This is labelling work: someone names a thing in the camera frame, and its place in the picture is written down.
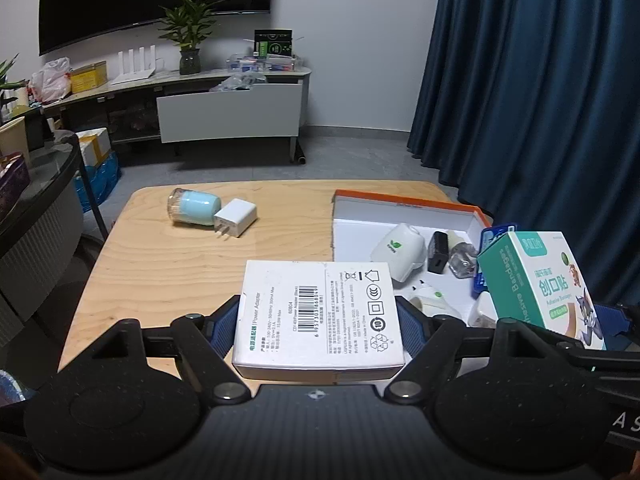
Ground glossy blue box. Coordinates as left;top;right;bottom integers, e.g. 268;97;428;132
471;225;522;293

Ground potted plant dark vase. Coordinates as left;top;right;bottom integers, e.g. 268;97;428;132
158;0;229;76

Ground white router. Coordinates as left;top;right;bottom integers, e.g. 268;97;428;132
110;46;157;85

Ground dark coffee table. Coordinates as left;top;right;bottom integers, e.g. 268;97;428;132
0;130;109;347

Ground light blue jar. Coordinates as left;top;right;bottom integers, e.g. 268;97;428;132
167;187;222;229

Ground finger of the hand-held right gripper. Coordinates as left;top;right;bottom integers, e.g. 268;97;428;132
595;302;640;336
565;341;640;378

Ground black usb adapter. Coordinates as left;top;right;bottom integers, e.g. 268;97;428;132
427;231;450;275

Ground green white bandage box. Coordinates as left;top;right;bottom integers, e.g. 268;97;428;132
476;230;607;352

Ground white plug-in device round hole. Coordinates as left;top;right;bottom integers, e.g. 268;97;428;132
370;223;426;284

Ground white rectangular wall charger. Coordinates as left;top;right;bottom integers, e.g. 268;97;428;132
213;198;259;240

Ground leafy green houseplant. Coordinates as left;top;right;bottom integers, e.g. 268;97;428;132
0;54;27;92

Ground clutter in open drawer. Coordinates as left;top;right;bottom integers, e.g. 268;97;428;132
209;72;267;94

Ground white plug-in device green button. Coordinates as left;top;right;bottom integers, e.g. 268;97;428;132
406;284;464;319

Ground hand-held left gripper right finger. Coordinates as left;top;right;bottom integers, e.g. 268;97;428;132
385;297;566;405

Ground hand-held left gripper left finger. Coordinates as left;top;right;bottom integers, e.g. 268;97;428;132
90;295;251;405

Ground white rounded cube charger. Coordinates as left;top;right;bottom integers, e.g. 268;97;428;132
466;290;502;329

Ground white tv stand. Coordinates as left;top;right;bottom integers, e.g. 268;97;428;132
42;64;312;165

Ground blue plastic bag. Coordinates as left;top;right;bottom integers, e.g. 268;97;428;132
75;152;122;212

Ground clear plastic containers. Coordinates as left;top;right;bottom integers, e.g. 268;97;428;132
225;52;304;74

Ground orange-edged white tray box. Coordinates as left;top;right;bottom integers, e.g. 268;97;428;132
331;189;501;333

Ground yellow box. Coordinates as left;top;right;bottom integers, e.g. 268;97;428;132
69;61;109;94

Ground white power adapter box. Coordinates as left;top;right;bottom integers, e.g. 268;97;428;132
231;260;405;381

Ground green black box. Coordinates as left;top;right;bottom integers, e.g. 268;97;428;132
253;29;294;59

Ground clear glass bottle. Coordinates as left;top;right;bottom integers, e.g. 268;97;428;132
445;230;481;280

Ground dark blue curtain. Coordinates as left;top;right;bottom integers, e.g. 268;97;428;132
407;0;640;307

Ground white red plastic bag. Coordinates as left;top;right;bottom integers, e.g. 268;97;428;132
28;57;73;104

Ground taped cardboard box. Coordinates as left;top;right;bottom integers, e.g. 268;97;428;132
75;127;112;169

